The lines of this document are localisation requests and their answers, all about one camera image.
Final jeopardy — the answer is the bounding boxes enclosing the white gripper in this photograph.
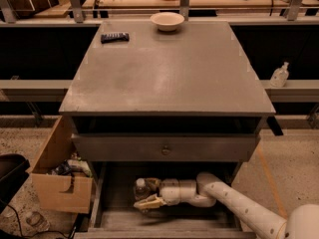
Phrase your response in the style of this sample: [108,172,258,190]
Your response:
[134,177,197,210]

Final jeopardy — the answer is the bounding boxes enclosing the clear plastic water bottle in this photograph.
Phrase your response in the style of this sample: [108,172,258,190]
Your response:
[134,178,151,201]

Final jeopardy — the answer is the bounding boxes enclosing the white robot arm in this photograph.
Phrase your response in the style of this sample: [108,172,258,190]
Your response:
[134,172,319,239]

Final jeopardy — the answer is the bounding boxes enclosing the round drawer knob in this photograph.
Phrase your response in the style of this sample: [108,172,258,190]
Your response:
[161,145,171,155]

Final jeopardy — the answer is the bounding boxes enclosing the open middle grey drawer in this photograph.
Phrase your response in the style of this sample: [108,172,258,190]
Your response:
[75,162,256,239]

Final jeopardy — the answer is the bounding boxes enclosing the closed top grey drawer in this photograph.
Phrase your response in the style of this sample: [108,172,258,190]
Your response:
[72,134,260,162]

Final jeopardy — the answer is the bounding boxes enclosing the grey wooden drawer cabinet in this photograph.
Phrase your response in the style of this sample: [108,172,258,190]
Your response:
[59,19,276,239]

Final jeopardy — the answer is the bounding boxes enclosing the clear bottle on floor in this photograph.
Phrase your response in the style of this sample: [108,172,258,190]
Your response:
[26,211,50,232]

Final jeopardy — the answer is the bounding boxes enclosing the hand sanitizer pump bottle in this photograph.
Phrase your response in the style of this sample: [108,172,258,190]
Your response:
[270,62,289,88]

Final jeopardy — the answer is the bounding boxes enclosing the brown cardboard box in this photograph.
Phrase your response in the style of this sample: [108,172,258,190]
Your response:
[31,117,93,214]

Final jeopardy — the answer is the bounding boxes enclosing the black bin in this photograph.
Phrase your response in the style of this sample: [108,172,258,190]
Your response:
[0,153,30,213]

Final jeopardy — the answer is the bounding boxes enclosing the white ceramic bowl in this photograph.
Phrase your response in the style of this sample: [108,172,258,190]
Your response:
[151,12,184,32]

